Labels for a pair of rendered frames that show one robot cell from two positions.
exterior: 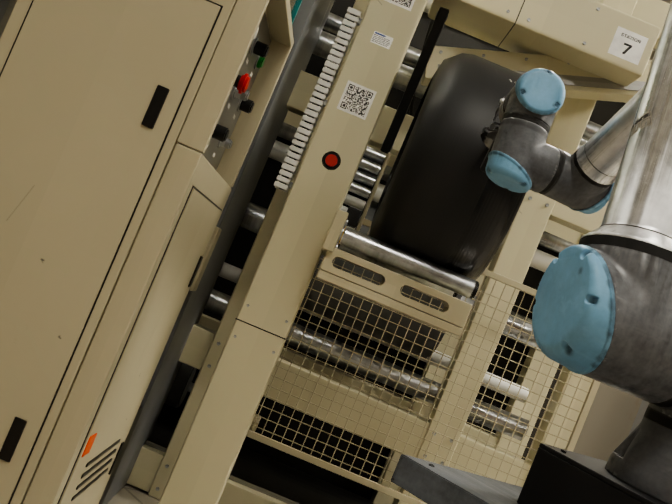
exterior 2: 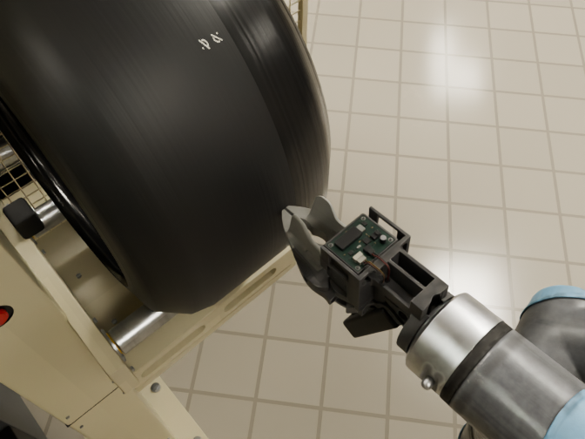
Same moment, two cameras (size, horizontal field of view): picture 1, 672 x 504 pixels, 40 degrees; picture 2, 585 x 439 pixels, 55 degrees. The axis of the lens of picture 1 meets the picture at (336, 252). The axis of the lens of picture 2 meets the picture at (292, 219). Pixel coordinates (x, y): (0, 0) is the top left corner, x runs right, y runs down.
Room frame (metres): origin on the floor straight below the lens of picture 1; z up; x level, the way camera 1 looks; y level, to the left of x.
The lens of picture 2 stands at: (1.78, 0.00, 1.74)
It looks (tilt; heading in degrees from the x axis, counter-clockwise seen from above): 58 degrees down; 318
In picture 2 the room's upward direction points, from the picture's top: straight up
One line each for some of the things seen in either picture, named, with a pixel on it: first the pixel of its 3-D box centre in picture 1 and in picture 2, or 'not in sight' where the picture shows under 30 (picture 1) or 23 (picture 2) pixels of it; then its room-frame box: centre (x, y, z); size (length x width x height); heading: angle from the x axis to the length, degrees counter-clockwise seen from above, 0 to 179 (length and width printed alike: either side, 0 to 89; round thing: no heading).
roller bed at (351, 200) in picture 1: (339, 190); not in sight; (2.70, 0.06, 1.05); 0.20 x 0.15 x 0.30; 90
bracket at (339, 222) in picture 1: (334, 235); (59, 288); (2.32, 0.02, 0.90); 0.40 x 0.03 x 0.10; 0
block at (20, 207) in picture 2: (352, 217); (24, 218); (2.42, -0.01, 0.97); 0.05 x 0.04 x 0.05; 0
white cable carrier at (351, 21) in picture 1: (319, 100); not in sight; (2.27, 0.18, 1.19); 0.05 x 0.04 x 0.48; 0
